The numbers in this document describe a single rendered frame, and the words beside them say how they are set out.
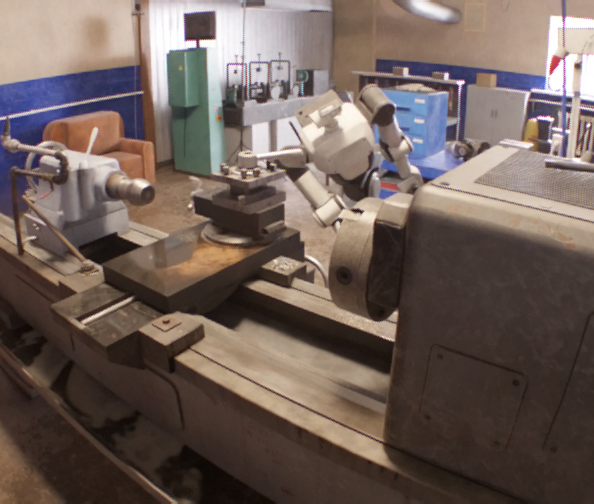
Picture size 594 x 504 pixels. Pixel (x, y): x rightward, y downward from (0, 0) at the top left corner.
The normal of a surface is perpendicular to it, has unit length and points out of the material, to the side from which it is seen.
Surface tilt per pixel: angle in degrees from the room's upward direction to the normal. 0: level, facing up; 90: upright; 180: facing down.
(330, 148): 78
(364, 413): 0
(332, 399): 0
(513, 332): 90
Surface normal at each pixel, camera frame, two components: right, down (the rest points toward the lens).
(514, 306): -0.60, 0.32
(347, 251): -0.54, -0.11
